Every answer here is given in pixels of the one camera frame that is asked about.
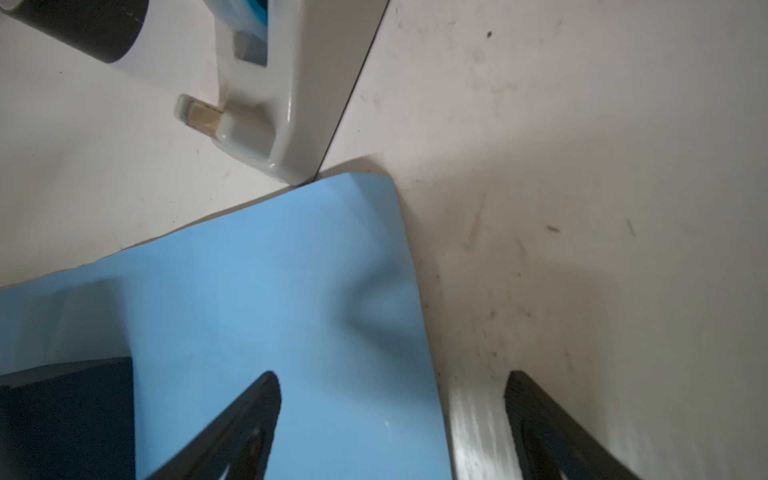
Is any black tape roll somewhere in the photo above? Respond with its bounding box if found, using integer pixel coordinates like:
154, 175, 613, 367
1, 0, 149, 64

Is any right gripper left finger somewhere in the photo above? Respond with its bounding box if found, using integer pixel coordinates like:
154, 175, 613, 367
151, 371, 282, 479

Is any white tape dispenser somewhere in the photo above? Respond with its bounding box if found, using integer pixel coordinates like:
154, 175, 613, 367
174, 1, 387, 186

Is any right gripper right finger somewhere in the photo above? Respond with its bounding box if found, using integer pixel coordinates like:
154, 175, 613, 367
504, 371, 638, 480

